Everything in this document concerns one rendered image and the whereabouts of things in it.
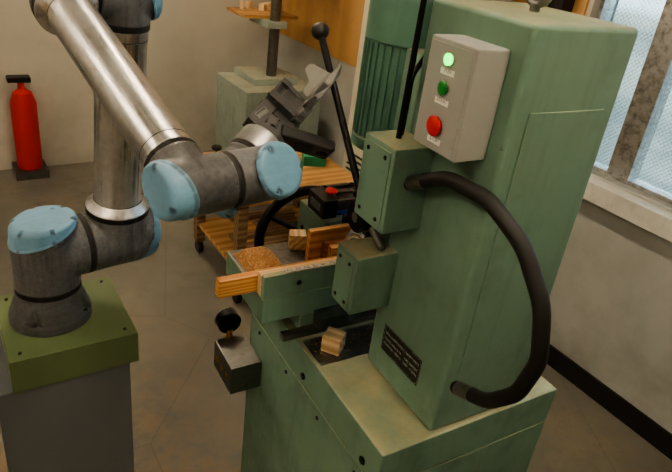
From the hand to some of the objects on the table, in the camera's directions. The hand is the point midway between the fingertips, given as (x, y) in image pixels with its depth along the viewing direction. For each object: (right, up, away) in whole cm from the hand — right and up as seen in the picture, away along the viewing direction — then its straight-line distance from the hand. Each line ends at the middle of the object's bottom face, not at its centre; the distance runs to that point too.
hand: (327, 84), depth 122 cm
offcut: (-8, -34, +21) cm, 41 cm away
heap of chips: (-15, -38, +12) cm, 42 cm away
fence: (+12, -40, +15) cm, 44 cm away
